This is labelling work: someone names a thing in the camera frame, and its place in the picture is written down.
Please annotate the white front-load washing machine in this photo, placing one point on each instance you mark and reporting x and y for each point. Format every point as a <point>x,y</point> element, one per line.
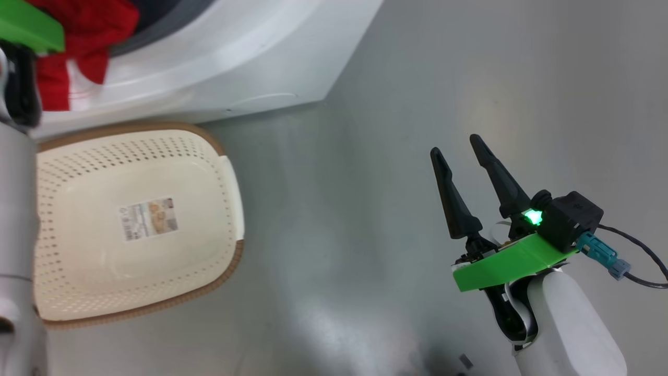
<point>235,57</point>

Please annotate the paper basket product label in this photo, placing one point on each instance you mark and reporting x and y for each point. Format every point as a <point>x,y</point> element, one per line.
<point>148,219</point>

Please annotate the grey rubber door gasket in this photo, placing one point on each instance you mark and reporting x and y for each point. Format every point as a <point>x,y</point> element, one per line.
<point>162,23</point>

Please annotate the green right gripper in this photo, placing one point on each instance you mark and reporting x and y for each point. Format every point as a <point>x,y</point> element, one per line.
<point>506,263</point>

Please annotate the cream perforated laundry basket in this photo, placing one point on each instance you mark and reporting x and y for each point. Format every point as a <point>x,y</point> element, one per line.
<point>130,271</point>

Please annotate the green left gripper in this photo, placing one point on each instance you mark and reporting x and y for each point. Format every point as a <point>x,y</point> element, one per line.
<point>26,23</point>

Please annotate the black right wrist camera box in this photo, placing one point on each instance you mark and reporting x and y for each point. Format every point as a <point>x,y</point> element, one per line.
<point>574,219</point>

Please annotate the round white filter cover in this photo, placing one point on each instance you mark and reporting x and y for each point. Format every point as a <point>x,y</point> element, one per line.
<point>263,102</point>

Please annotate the red white-striped shorts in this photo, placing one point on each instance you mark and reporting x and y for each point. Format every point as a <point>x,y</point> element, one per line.
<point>99,26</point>

